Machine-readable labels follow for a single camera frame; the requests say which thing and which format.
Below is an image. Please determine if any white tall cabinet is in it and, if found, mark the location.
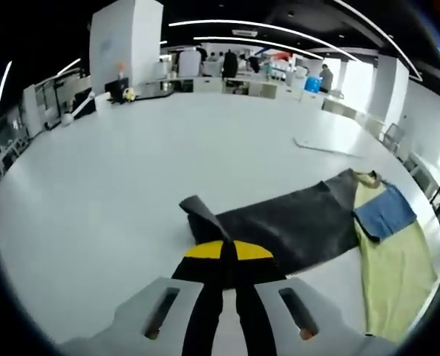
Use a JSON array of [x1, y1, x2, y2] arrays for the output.
[[22, 84, 43, 131]]

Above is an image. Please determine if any yellow blue grey garment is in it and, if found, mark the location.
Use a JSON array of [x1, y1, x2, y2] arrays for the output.
[[178, 167, 439, 334]]

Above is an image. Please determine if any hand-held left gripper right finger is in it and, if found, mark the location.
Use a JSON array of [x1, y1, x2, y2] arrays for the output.
[[226, 239, 345, 356]]

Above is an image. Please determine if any black monitor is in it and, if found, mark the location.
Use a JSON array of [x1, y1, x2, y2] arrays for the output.
[[105, 77, 130, 104]]

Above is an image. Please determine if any white desk lamp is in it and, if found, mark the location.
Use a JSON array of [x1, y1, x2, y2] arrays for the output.
[[62, 94, 95, 128]]

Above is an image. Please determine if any white template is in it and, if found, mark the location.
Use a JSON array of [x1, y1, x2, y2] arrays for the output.
[[292, 136, 364, 159]]

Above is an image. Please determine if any white square pillar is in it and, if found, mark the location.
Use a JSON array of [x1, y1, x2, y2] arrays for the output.
[[88, 0, 163, 96]]

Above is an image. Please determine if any grey metal chair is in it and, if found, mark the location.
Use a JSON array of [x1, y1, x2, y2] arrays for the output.
[[382, 122, 407, 153]]

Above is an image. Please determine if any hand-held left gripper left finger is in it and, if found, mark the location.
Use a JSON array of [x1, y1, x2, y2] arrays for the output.
[[93, 240, 229, 356]]

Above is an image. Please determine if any white appliance box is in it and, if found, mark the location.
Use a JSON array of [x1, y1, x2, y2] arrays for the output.
[[177, 50, 200, 78]]

